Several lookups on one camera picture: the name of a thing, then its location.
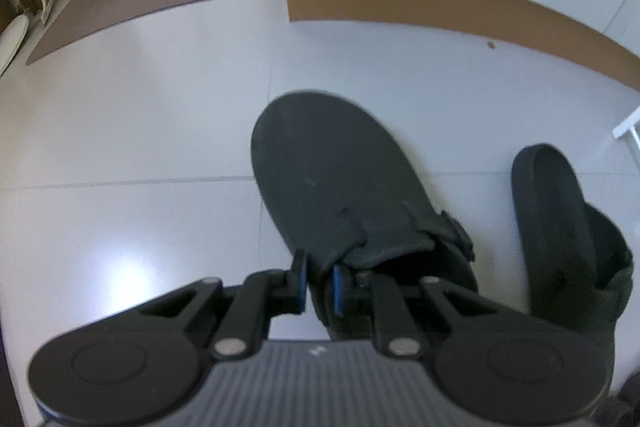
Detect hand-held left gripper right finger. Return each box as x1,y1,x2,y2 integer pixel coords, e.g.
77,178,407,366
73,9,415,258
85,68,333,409
332,263,531,359

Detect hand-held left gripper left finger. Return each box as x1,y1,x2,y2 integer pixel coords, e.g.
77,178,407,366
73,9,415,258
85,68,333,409
115,250,308,358

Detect dark grey suede clog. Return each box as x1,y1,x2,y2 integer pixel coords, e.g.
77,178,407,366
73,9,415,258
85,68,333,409
511,144,632,333
250,91,478,343

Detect white metal shoe rack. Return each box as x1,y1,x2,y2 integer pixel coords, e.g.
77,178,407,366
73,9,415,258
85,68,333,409
612,106,640,158

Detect white stand round base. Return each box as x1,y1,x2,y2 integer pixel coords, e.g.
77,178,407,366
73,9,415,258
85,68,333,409
0,0,57,78

